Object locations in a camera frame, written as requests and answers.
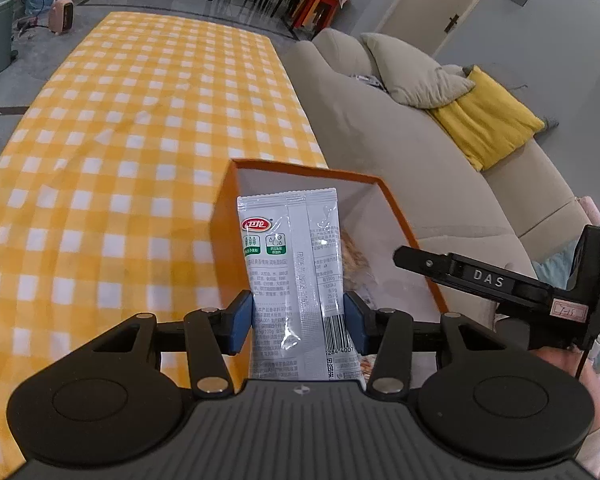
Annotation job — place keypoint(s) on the grey pillow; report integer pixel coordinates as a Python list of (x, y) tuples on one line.
[(410, 70)]

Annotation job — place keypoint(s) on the white snack packet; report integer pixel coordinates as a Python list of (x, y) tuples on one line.
[(290, 260)]

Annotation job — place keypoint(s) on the yellow pillow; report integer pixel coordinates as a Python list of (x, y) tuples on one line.
[(485, 120)]

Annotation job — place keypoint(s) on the yellow checkered tablecloth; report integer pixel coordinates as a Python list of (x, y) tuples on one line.
[(130, 135)]

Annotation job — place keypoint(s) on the small patterned item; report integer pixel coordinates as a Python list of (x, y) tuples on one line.
[(367, 81)]

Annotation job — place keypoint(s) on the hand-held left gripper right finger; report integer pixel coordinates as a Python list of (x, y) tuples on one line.
[(356, 322)]

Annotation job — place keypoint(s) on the clear biscuit bag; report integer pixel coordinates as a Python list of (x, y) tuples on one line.
[(355, 257)]

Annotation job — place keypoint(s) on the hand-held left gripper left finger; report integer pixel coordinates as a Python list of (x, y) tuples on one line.
[(240, 322)]

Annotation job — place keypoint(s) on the orange stool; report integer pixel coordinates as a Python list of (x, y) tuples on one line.
[(320, 7)]

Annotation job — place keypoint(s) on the pink heater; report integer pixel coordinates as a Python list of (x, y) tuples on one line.
[(62, 15)]

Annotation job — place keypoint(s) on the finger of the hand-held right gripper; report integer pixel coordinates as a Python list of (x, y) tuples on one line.
[(460, 270)]

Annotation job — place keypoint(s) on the beige sofa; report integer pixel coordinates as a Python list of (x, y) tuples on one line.
[(380, 150)]

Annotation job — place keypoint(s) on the orange cardboard box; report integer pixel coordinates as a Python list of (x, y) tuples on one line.
[(227, 240)]

